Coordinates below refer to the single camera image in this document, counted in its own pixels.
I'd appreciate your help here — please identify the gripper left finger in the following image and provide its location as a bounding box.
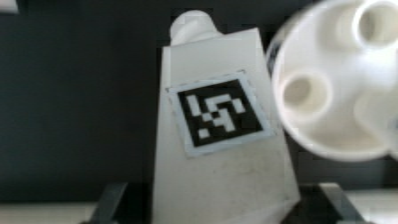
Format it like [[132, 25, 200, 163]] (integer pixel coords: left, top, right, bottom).
[[83, 182, 129, 224]]

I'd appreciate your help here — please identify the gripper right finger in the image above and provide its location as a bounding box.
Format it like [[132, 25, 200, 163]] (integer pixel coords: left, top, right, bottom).
[[319, 183, 372, 224]]

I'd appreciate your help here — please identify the white stool leg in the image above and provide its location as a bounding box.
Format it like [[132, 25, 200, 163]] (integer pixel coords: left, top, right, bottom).
[[152, 10, 301, 224]]

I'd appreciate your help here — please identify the white round stool seat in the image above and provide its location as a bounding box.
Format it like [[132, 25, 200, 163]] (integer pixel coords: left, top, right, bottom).
[[267, 0, 398, 162]]

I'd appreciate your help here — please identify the white front fence bar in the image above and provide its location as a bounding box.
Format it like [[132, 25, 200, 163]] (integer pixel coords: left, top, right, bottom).
[[0, 185, 398, 224]]

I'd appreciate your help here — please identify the white sheet with markers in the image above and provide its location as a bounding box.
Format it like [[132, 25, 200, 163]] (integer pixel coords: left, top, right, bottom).
[[0, 0, 20, 14]]

